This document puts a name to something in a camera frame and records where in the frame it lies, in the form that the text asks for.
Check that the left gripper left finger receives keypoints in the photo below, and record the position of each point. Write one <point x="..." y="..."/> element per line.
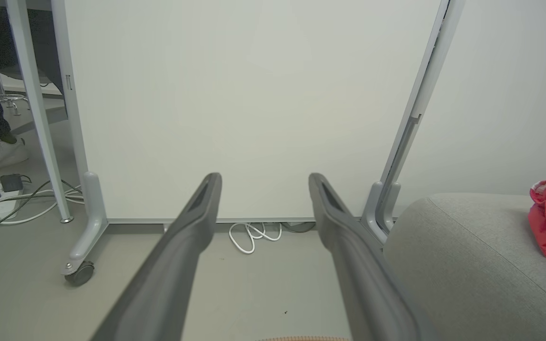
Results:
<point x="168" y="265"/>

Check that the black power adapter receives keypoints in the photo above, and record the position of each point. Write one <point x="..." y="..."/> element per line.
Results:
<point x="11" y="183"/>

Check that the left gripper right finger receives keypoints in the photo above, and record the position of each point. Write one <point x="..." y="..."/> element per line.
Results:
<point x="363" y="274"/>

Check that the wide white partition panel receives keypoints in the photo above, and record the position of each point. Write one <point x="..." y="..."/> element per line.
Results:
<point x="254" y="94"/>

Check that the black caster wheel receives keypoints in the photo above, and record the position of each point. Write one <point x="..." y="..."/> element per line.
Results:
<point x="79" y="274"/>

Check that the narrow white partition panel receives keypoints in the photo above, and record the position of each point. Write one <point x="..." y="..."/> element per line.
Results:
<point x="514" y="94"/>

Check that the grey table leg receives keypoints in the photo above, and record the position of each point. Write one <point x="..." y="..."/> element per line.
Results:
<point x="36" y="104"/>

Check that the grey fabric sofa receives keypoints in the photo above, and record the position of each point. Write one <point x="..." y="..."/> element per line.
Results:
<point x="481" y="265"/>

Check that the chrome chair base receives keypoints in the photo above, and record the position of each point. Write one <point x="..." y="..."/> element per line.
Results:
<point x="12" y="97"/>

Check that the grey partition foot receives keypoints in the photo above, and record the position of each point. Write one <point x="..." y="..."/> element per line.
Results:
<point x="371" y="213"/>
<point x="90" y="213"/>
<point x="393" y="208"/>

